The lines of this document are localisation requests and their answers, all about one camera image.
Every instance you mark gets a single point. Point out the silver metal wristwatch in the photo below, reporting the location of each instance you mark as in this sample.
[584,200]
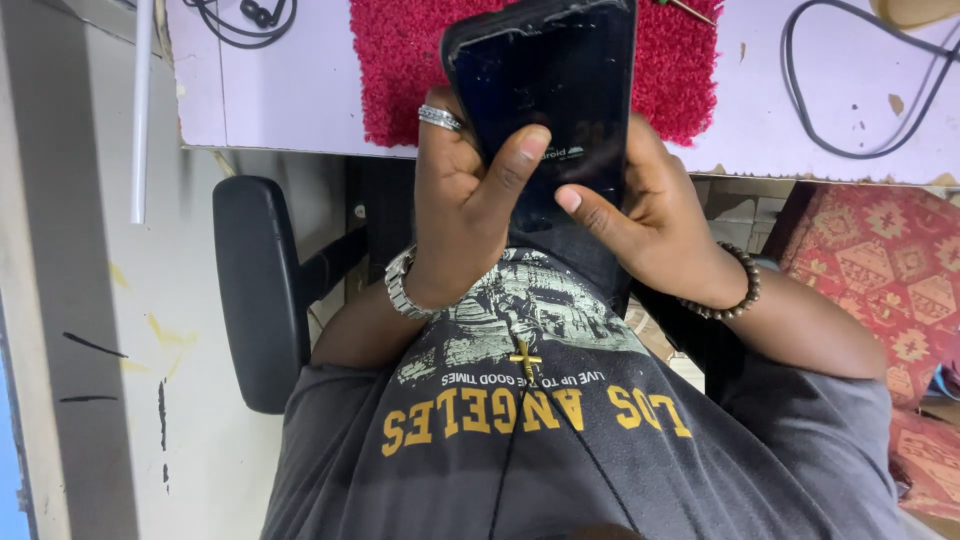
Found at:
[401,285]

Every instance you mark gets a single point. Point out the black earphones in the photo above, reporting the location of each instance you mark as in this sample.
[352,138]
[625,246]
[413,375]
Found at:
[244,19]

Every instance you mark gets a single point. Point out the person's left hand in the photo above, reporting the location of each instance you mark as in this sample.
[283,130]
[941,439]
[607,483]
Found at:
[450,225]

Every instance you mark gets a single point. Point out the black smartphone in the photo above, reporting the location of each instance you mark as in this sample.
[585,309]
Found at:
[547,105]

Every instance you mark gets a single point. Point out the black office chair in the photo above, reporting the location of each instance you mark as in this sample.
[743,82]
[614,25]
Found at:
[259,292]

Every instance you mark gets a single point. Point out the person's right hand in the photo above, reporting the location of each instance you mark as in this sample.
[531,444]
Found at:
[660,225]

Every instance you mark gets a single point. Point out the red patterned rug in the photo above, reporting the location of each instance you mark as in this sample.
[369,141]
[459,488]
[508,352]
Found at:
[885,300]

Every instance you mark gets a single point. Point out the thin screwdriver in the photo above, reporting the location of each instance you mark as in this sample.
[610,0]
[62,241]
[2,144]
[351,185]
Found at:
[686,10]

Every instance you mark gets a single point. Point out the white plastic pipe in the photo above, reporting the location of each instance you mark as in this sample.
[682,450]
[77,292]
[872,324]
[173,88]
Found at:
[141,112]

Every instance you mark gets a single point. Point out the gold cross pendant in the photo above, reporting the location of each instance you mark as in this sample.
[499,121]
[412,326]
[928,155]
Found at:
[526,358]

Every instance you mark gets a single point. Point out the grey printed t-shirt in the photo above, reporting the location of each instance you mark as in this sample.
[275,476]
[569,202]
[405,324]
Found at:
[570,420]

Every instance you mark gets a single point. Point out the red fluffy mat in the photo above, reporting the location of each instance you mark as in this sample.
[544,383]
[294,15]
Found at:
[675,67]

